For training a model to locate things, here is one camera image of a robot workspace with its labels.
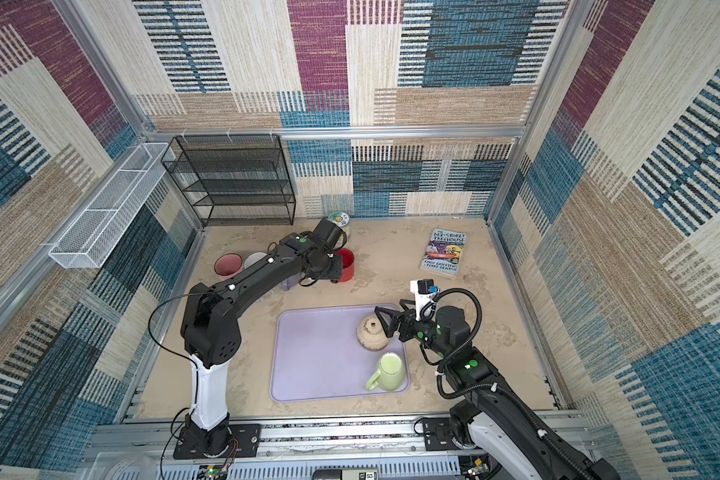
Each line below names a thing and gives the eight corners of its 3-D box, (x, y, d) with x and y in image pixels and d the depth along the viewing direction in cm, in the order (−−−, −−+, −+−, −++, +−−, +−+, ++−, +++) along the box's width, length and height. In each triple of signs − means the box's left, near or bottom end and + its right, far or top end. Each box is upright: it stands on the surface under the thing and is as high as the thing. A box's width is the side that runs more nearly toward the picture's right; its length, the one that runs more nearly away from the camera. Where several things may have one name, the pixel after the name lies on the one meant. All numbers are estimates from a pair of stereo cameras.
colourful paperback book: (418, 270, 107) (419, 265, 105) (429, 230, 119) (431, 225, 117) (457, 280, 104) (460, 275, 102) (465, 239, 116) (467, 233, 114)
